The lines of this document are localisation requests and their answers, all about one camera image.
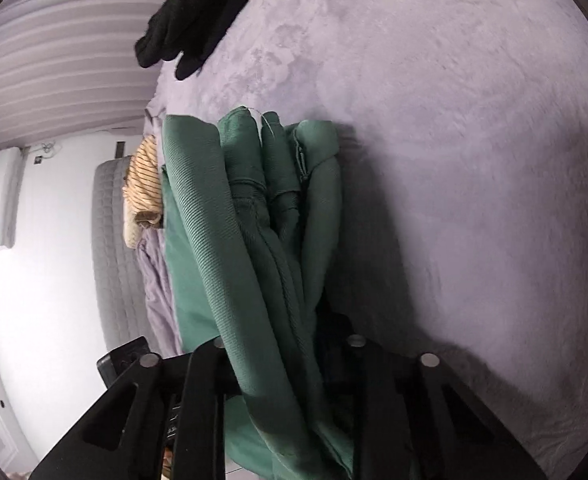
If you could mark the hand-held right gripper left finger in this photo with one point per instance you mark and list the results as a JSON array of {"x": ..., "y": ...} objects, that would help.
[{"x": 204, "y": 375}]

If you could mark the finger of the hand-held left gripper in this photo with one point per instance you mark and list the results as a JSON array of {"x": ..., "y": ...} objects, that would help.
[{"x": 119, "y": 360}]

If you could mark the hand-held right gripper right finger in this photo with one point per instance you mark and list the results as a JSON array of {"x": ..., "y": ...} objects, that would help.
[{"x": 373, "y": 375}]

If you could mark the green shirt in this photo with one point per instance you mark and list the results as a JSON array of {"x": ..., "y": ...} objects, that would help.
[{"x": 234, "y": 240}]

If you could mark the grey quilted headboard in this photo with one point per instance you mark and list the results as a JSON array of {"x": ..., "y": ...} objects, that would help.
[{"x": 114, "y": 260}]

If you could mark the cream knitted cloth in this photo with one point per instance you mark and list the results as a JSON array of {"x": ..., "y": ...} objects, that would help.
[{"x": 130, "y": 232}]

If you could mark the beige striped cloth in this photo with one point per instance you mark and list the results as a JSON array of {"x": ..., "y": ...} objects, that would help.
[{"x": 146, "y": 180}]

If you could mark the white air conditioner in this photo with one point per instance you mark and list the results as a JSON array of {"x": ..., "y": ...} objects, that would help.
[{"x": 1, "y": 200}]

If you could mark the lavender plush blanket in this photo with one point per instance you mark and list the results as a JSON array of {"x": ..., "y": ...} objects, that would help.
[{"x": 448, "y": 160}]

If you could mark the white curtain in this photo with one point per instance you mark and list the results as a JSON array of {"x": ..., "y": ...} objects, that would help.
[{"x": 64, "y": 60}]

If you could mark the black garment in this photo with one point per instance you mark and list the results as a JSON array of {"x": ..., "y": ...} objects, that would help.
[{"x": 199, "y": 10}]

